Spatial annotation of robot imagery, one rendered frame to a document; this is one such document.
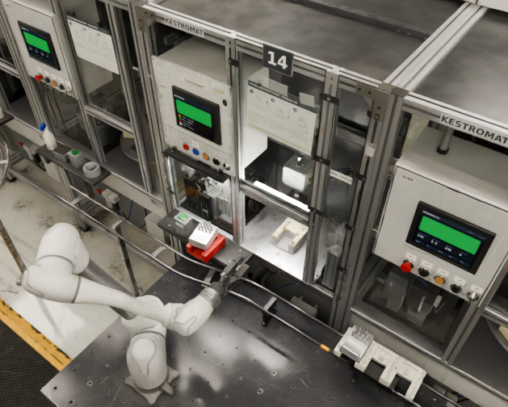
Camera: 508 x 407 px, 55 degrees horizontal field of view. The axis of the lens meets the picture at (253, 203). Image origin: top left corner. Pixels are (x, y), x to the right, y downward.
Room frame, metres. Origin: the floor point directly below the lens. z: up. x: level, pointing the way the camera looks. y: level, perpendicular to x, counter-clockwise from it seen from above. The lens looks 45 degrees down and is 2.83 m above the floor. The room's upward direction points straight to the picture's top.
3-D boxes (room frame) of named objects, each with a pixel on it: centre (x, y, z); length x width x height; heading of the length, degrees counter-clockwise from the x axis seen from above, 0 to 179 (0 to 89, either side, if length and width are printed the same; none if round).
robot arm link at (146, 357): (1.03, 0.47, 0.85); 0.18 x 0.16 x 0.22; 6
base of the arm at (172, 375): (1.01, 0.45, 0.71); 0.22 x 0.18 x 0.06; 54
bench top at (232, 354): (0.95, 0.05, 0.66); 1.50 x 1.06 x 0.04; 54
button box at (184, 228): (1.71, 0.35, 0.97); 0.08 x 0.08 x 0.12; 54
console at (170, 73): (1.84, 0.19, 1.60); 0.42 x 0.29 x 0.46; 54
